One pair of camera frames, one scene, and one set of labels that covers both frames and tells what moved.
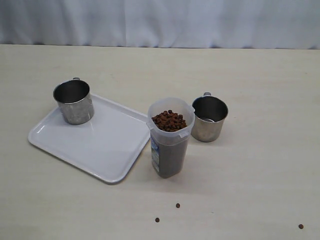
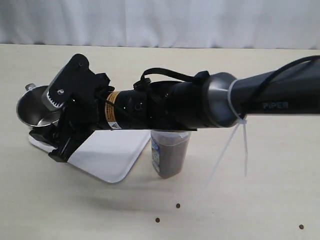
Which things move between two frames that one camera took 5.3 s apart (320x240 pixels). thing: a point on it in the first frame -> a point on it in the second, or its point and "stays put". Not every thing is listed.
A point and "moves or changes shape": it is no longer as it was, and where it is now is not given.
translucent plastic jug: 169,120 stays put
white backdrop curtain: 231,24 stays put
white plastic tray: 106,146 stays put
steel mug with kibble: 209,112 moves or changes shape
